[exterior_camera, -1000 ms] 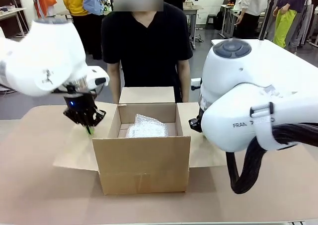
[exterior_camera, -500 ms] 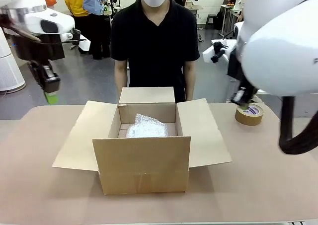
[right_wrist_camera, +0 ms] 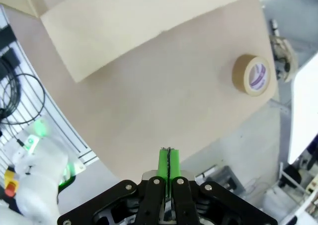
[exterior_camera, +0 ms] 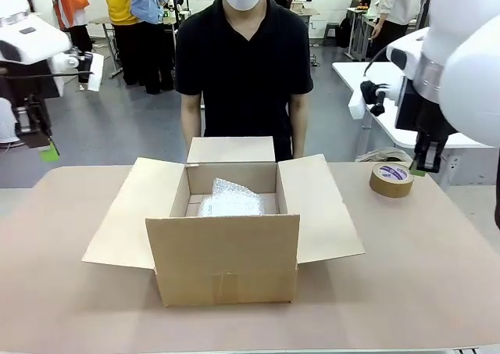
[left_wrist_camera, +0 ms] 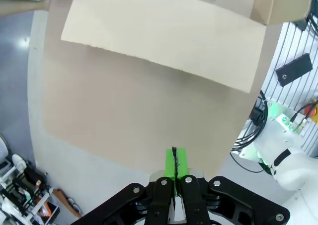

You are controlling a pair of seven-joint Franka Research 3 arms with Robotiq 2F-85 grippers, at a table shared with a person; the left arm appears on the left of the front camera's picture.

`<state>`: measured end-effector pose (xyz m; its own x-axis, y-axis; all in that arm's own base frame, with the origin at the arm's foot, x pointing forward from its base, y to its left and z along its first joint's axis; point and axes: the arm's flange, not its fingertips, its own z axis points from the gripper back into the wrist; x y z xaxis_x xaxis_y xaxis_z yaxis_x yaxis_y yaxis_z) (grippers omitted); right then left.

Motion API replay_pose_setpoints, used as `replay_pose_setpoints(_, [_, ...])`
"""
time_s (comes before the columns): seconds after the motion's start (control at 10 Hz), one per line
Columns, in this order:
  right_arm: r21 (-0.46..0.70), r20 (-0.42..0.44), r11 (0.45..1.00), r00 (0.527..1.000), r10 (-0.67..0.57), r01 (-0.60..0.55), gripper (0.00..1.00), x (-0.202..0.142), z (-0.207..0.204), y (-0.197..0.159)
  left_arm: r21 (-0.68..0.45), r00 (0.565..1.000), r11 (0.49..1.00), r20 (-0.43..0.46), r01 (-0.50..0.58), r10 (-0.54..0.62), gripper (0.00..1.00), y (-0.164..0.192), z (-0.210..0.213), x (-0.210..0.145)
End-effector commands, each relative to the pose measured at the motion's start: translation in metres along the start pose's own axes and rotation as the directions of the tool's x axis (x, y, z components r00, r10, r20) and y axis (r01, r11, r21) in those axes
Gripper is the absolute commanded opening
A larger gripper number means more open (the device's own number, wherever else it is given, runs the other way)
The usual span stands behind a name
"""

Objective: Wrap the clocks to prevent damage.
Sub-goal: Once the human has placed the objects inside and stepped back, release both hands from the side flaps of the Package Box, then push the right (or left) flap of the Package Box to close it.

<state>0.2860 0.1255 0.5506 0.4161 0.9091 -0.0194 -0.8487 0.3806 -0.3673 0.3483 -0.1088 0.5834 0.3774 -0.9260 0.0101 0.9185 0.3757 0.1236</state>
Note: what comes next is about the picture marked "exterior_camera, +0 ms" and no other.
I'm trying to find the person in orange vest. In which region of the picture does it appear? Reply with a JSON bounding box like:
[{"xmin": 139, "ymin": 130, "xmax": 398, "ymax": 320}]
[{"xmin": 52, "ymin": 0, "xmax": 95, "ymax": 54}]

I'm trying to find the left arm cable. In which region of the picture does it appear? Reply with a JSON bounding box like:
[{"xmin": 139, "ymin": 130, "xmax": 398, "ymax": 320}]
[{"xmin": 0, "ymin": 70, "xmax": 95, "ymax": 80}]

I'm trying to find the person in yellow shirt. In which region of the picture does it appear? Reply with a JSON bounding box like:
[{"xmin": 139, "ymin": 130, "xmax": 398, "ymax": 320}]
[{"xmin": 99, "ymin": 0, "xmax": 142, "ymax": 86}]

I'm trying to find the person in blue shirt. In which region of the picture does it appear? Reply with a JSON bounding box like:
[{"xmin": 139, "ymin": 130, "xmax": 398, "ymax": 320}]
[{"xmin": 130, "ymin": 0, "xmax": 176, "ymax": 95}]

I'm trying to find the brown cardboard box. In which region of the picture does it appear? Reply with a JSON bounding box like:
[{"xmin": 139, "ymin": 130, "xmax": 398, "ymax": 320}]
[{"xmin": 80, "ymin": 136, "xmax": 366, "ymax": 307}]

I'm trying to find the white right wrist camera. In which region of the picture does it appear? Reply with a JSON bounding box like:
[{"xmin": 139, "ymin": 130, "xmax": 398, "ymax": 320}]
[{"xmin": 348, "ymin": 79, "xmax": 388, "ymax": 120}]

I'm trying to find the person's left forearm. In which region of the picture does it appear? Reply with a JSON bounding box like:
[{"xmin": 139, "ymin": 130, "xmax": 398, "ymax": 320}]
[{"xmin": 287, "ymin": 91, "xmax": 309, "ymax": 159}]

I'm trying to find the person in black shirt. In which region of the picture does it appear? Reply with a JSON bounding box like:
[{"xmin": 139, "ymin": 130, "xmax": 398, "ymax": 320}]
[{"xmin": 174, "ymin": 0, "xmax": 315, "ymax": 163}]

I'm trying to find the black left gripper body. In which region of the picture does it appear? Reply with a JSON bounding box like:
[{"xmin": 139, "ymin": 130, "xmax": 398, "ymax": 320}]
[{"xmin": 0, "ymin": 59, "xmax": 60, "ymax": 148}]

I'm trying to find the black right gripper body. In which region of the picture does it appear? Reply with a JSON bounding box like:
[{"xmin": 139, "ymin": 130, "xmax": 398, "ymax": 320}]
[{"xmin": 396, "ymin": 78, "xmax": 456, "ymax": 147}]

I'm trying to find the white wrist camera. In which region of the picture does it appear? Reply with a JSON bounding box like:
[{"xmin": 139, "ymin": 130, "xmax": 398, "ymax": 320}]
[
  {"xmin": 66, "ymin": 51, "xmax": 105, "ymax": 94},
  {"xmin": 348, "ymin": 79, "xmax": 388, "ymax": 120}
]

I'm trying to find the brown packing tape roll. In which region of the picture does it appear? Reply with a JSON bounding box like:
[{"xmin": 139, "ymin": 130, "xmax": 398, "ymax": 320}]
[{"xmin": 369, "ymin": 162, "xmax": 414, "ymax": 198}]

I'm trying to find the bubble clock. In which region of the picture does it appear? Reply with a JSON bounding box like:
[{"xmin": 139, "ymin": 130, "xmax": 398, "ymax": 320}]
[{"xmin": 197, "ymin": 177, "xmax": 266, "ymax": 217}]

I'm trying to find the person's right forearm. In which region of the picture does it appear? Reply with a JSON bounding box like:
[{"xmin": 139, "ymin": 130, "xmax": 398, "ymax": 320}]
[{"xmin": 180, "ymin": 94, "xmax": 204, "ymax": 163}]

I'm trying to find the beige cloth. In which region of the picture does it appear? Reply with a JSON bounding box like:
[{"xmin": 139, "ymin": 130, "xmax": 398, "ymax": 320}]
[{"xmin": 355, "ymin": 146, "xmax": 414, "ymax": 164}]

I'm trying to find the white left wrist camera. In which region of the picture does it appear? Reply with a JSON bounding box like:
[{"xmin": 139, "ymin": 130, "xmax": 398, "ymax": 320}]
[{"xmin": 66, "ymin": 51, "xmax": 105, "ymax": 94}]

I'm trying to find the black stand pole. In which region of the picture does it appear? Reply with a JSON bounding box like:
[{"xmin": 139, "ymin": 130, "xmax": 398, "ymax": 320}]
[{"xmin": 416, "ymin": 0, "xmax": 435, "ymax": 30}]

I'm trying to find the large white table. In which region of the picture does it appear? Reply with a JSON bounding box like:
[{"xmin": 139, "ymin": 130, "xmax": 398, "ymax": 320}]
[{"xmin": 331, "ymin": 60, "xmax": 497, "ymax": 163}]

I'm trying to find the person in white jacket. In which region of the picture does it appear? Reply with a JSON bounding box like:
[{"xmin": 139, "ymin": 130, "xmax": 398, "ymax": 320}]
[{"xmin": 370, "ymin": 0, "xmax": 430, "ymax": 62}]

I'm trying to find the white face mask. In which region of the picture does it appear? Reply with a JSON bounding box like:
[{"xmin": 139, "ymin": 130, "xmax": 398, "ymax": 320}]
[{"xmin": 224, "ymin": 0, "xmax": 266, "ymax": 11}]

